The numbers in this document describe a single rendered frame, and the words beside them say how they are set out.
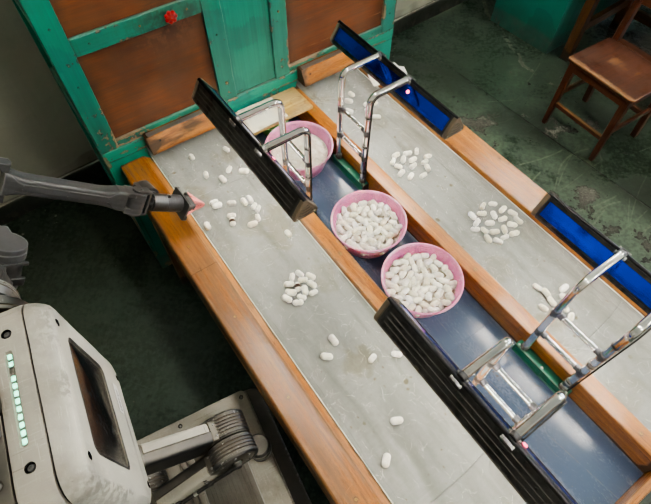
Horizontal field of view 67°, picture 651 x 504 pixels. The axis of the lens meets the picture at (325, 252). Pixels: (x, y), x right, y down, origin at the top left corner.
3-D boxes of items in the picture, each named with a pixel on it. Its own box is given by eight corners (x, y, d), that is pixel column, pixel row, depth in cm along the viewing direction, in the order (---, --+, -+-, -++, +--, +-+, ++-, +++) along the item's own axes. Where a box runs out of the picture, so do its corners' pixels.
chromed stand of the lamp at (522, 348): (560, 400, 146) (643, 342, 108) (510, 348, 155) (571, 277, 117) (601, 365, 152) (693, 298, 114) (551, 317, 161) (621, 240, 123)
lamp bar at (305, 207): (294, 223, 136) (293, 207, 129) (192, 99, 163) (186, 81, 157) (318, 210, 138) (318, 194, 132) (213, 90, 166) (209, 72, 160)
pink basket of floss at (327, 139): (325, 192, 189) (325, 175, 181) (258, 180, 192) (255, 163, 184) (339, 143, 203) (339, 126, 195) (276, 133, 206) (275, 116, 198)
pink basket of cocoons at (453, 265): (413, 342, 156) (418, 330, 148) (362, 282, 167) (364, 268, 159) (474, 299, 164) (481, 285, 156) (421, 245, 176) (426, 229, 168)
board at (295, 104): (243, 141, 191) (243, 138, 190) (224, 119, 198) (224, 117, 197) (313, 108, 202) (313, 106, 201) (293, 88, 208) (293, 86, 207)
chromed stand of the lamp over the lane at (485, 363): (462, 485, 133) (517, 452, 96) (414, 423, 142) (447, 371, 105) (511, 443, 139) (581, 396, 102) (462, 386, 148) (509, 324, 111)
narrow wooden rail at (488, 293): (640, 474, 137) (663, 467, 127) (288, 110, 217) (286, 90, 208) (652, 462, 138) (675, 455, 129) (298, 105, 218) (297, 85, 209)
